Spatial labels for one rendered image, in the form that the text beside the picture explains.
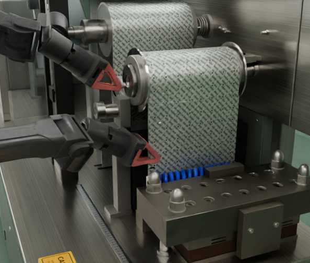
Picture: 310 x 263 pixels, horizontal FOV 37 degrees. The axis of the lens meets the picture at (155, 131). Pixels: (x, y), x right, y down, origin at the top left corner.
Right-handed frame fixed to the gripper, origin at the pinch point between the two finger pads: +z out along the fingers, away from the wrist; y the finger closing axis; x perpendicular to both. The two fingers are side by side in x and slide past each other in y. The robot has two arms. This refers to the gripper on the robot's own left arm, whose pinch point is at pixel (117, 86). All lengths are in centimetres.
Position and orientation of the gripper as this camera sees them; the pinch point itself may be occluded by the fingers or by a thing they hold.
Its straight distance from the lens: 106.3
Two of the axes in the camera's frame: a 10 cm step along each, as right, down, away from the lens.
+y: 4.4, 3.2, -8.4
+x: 5.4, -8.4, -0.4
